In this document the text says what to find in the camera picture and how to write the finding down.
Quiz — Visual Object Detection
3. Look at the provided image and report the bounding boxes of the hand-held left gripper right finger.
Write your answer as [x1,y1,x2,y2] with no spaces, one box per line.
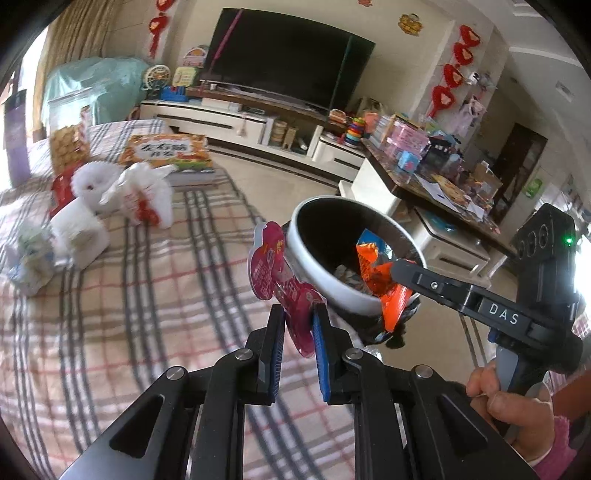
[311,302,541,480]

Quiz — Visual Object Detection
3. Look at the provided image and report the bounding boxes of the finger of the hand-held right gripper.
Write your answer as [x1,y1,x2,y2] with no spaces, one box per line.
[390,258,482,312]

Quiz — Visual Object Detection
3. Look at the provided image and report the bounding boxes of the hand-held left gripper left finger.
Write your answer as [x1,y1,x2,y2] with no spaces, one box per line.
[58,304,286,480]

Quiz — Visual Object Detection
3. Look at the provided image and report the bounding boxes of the orange snack wrapper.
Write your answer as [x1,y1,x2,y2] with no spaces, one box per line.
[355,228,414,334]

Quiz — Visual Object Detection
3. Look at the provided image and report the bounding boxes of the pink wrapper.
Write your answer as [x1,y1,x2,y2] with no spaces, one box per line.
[248,222,326,358]

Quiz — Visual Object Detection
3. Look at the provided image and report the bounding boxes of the white round waste bin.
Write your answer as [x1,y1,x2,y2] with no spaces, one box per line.
[285,196,428,317]

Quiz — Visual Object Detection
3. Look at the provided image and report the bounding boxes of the white red printed plastic bag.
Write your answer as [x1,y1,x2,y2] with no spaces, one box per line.
[99,162,178,228]

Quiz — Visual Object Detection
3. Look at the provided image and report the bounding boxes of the white tissue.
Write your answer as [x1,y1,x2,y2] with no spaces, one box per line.
[48,198,110,269]

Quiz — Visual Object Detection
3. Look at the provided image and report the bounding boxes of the person's right forearm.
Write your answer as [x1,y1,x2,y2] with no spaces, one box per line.
[526,371,591,480]

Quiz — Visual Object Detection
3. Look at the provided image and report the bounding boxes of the person's right hand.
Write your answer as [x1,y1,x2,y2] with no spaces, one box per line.
[465,360,555,464]

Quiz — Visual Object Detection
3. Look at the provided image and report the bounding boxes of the white low cabinet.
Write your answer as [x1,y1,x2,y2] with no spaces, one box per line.
[406,205,492,282]

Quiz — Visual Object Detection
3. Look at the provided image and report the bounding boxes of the black bin liner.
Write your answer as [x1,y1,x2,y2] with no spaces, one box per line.
[358,300,421,350]

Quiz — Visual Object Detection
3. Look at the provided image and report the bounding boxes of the patterned round plate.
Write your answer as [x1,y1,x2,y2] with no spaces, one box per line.
[431,174,467,208]

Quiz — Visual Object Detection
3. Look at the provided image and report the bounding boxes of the cluttered brown side table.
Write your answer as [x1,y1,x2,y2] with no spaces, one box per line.
[360,136,518,250]

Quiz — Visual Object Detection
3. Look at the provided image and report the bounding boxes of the brown cardboard box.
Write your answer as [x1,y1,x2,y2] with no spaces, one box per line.
[473,164,504,192]

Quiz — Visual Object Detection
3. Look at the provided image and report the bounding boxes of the dark brown door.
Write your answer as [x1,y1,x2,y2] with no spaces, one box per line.
[501,122,548,204]

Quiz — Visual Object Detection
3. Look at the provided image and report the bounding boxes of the black mesh basket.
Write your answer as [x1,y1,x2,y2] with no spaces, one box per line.
[422,138,455,174]

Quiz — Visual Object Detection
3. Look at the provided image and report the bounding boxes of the pink toy box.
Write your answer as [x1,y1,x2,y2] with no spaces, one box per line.
[381,115,430,160]

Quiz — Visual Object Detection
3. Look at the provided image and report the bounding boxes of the hanging pink doll clothes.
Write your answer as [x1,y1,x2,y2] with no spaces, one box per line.
[462,90,488,123]

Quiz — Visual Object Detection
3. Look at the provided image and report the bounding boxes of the red heart hanging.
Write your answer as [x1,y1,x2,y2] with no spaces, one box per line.
[427,24,481,118]
[148,0,169,58]

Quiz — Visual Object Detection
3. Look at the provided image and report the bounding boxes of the white brown television cabinet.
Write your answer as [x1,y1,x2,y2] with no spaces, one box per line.
[139,85,370,181]

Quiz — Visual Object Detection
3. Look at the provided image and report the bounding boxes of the black television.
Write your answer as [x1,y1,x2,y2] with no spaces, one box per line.
[203,8,376,114]

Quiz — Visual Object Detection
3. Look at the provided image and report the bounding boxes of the red snack packet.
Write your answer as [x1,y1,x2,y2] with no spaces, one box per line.
[48,162,86,217]

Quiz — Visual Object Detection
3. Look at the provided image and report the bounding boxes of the yellow toy phone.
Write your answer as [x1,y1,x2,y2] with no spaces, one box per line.
[172,66,200,88]

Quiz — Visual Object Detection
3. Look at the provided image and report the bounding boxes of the ferris wheel toy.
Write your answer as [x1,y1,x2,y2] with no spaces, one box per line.
[141,65,171,100]

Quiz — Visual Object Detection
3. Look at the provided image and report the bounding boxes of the clear cookie jar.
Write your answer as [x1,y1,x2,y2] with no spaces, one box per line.
[47,88,93,174]

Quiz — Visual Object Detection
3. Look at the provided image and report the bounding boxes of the toy house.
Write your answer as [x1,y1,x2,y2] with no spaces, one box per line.
[181,45,210,70]

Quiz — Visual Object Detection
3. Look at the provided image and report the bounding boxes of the pink stick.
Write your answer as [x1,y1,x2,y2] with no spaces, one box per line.
[210,9,242,71]

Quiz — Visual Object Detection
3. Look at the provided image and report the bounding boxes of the teal covered armchair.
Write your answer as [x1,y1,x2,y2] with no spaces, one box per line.
[44,56,151,125]

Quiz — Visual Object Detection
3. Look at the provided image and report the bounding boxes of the purple water bottle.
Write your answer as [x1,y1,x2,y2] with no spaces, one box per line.
[2,90,33,188]

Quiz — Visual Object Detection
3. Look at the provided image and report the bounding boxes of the brown curtain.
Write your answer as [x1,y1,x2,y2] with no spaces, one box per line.
[34,0,121,88]

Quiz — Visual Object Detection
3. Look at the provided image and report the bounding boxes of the rainbow ring stacker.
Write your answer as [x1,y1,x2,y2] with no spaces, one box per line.
[344,116,365,146]

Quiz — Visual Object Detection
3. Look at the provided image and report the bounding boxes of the cartoon wall sticker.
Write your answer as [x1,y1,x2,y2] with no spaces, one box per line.
[398,13,423,37]

